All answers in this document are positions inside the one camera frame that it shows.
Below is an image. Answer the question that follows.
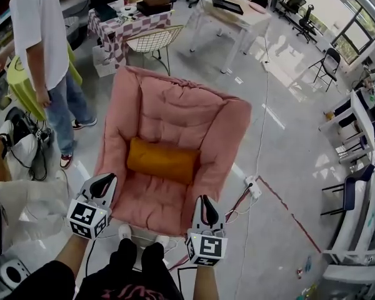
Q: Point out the orange pillow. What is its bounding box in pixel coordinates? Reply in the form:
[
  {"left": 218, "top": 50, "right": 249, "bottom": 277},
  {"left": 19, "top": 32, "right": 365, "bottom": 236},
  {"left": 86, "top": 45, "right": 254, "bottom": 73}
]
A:
[{"left": 126, "top": 136, "right": 203, "bottom": 186}]

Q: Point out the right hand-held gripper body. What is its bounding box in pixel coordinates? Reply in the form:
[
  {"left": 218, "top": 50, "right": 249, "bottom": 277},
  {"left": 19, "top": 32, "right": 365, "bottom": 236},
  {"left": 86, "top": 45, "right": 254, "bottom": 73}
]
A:
[{"left": 185, "top": 194, "right": 229, "bottom": 267}]

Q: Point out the black and white gear bag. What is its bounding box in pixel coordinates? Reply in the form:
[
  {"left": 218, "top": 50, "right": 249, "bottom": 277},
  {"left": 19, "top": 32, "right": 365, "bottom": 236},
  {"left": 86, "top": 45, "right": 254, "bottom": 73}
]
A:
[{"left": 0, "top": 106, "right": 54, "bottom": 181}]

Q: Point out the person's right forearm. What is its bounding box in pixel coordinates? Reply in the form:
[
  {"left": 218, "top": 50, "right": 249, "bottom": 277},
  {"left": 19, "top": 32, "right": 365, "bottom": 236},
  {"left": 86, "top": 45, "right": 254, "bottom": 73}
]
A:
[{"left": 193, "top": 262, "right": 219, "bottom": 300}]

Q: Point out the white table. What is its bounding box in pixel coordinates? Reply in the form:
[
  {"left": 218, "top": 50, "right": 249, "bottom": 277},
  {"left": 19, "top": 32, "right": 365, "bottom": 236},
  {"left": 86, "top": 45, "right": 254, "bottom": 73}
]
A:
[{"left": 186, "top": 0, "right": 273, "bottom": 74}]

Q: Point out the person's white left shoe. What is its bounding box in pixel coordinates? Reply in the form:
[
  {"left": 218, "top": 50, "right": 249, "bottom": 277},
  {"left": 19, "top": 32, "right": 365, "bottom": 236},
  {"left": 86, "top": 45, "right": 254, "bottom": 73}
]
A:
[{"left": 117, "top": 223, "right": 133, "bottom": 240}]

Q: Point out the black folding chair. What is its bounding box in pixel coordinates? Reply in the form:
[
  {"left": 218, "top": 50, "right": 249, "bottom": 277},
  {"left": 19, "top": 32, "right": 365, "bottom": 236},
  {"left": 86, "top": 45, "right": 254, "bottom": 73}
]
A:
[{"left": 308, "top": 47, "right": 342, "bottom": 93}]

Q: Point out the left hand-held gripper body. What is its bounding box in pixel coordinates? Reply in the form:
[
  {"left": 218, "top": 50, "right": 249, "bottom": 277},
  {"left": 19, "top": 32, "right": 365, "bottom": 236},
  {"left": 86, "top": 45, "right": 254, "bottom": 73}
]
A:
[{"left": 66, "top": 172, "right": 118, "bottom": 241}]

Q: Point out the checked cloth table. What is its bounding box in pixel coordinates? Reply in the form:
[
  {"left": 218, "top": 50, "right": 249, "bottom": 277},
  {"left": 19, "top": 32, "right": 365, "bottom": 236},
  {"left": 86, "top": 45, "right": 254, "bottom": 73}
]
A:
[{"left": 86, "top": 7, "right": 173, "bottom": 69}]

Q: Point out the white power strip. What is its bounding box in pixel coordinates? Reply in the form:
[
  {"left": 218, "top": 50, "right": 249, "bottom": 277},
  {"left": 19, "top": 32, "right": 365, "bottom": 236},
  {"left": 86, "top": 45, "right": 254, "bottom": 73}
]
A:
[{"left": 244, "top": 175, "right": 263, "bottom": 199}]

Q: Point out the black flat box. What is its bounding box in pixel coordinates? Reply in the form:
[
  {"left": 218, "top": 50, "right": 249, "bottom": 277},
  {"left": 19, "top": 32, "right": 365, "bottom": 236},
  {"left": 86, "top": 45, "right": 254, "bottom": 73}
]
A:
[{"left": 212, "top": 0, "right": 245, "bottom": 16}]

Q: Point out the black storage box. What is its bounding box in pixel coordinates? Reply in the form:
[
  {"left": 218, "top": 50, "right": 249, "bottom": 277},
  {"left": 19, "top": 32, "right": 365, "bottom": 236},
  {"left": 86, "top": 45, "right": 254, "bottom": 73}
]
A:
[{"left": 136, "top": 1, "right": 173, "bottom": 18}]

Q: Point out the white floor cable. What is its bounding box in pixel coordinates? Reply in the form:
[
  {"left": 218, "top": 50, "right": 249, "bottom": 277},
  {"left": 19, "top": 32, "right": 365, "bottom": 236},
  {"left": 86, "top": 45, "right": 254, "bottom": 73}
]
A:
[{"left": 255, "top": 36, "right": 271, "bottom": 181}]

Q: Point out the white round device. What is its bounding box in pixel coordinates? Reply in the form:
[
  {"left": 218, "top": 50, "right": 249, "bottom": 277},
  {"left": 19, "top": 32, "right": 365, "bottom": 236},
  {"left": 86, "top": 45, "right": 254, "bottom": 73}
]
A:
[{"left": 0, "top": 259, "right": 31, "bottom": 289}]

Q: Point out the dark blue chair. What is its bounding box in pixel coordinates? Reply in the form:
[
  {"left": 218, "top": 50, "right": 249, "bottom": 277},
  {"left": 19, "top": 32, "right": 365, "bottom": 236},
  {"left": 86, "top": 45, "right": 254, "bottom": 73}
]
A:
[{"left": 319, "top": 163, "right": 375, "bottom": 217}]

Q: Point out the pink pad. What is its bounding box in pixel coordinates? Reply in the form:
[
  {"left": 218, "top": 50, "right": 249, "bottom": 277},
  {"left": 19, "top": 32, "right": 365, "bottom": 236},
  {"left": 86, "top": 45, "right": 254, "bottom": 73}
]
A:
[{"left": 247, "top": 1, "right": 267, "bottom": 13}]

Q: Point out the person's black clothing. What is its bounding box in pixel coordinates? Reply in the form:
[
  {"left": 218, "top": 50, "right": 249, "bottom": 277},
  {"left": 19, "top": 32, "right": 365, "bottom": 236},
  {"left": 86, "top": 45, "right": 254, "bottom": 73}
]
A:
[{"left": 4, "top": 237, "right": 185, "bottom": 300}]

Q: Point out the yellow-green stool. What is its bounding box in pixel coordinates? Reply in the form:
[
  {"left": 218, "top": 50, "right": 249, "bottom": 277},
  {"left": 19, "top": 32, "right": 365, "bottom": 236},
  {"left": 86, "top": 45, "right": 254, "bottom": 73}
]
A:
[{"left": 6, "top": 41, "right": 84, "bottom": 122}]

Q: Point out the gold wire chair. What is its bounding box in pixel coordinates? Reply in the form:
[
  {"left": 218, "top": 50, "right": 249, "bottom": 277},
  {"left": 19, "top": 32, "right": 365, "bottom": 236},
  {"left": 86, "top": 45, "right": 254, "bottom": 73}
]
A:
[{"left": 126, "top": 24, "right": 185, "bottom": 76}]

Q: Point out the pink cushioned seat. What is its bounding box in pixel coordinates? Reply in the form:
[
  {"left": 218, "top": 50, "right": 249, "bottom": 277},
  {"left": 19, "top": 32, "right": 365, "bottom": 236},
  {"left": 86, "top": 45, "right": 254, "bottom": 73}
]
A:
[{"left": 93, "top": 65, "right": 253, "bottom": 234}]

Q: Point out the person's left forearm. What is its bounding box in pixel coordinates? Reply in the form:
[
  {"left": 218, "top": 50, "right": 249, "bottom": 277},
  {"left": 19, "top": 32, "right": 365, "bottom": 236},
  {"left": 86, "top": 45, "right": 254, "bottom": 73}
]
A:
[{"left": 54, "top": 232, "right": 91, "bottom": 272}]

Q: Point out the white desk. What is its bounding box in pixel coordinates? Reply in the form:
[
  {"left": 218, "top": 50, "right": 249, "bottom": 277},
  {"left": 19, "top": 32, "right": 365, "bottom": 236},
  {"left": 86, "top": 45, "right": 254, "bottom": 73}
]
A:
[{"left": 317, "top": 88, "right": 375, "bottom": 166}]

